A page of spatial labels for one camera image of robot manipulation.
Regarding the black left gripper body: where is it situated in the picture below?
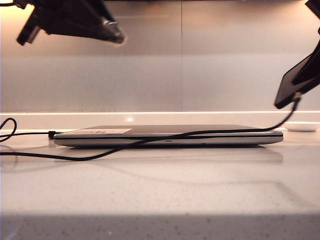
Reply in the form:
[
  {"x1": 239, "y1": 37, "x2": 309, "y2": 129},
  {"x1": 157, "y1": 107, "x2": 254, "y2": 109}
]
[{"x1": 15, "y1": 0, "x2": 64, "y2": 47}]

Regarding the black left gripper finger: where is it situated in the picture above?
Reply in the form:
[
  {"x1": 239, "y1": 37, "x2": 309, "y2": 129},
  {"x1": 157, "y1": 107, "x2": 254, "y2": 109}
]
[{"x1": 46, "y1": 0, "x2": 126, "y2": 45}]

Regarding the black charging cable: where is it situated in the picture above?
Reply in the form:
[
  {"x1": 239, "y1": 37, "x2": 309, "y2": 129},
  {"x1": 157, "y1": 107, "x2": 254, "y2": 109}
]
[{"x1": 0, "y1": 91, "x2": 303, "y2": 162}]

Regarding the dark overhead cabinet edge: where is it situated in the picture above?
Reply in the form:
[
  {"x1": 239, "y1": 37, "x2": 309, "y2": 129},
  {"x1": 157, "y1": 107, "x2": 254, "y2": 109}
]
[{"x1": 104, "y1": 0, "x2": 307, "y2": 2}]

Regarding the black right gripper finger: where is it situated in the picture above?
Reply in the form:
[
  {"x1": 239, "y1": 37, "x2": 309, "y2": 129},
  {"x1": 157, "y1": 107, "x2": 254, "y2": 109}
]
[{"x1": 292, "y1": 62, "x2": 320, "y2": 96}]

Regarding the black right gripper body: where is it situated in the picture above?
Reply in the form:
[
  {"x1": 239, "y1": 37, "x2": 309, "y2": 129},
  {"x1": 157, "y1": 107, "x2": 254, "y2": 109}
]
[{"x1": 304, "y1": 0, "x2": 320, "y2": 21}]

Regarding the white Nice Try sticker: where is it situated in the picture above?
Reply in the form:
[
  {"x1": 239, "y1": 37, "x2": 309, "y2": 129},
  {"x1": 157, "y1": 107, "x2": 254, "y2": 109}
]
[{"x1": 72, "y1": 128, "x2": 133, "y2": 135}]

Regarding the silver Dell laptop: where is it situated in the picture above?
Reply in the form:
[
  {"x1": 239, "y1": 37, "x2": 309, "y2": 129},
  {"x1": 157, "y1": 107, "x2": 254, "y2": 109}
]
[{"x1": 53, "y1": 124, "x2": 285, "y2": 148}]

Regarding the black smartphone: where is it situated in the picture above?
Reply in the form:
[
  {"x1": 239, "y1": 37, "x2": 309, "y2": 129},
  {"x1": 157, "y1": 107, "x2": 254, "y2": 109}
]
[{"x1": 274, "y1": 51, "x2": 320, "y2": 110}]

